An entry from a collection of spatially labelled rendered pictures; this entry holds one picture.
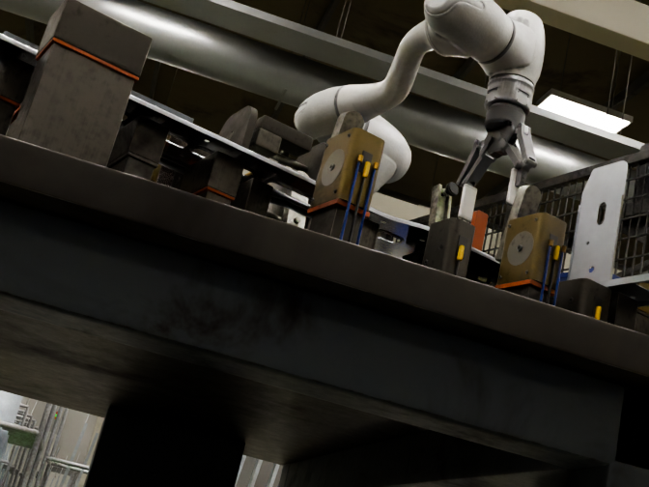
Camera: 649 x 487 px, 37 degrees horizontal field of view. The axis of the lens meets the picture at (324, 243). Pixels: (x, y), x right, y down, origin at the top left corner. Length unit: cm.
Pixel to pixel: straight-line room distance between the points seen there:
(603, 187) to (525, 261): 53
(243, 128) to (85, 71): 55
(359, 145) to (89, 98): 40
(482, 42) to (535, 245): 47
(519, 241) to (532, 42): 49
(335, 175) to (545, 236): 37
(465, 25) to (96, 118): 82
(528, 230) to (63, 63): 77
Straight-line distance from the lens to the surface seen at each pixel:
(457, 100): 1004
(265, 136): 180
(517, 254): 161
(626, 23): 528
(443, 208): 200
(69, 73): 129
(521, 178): 182
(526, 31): 197
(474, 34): 187
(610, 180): 208
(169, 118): 148
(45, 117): 126
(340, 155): 145
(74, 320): 87
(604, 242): 202
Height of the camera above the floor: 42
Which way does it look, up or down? 18 degrees up
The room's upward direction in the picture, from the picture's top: 14 degrees clockwise
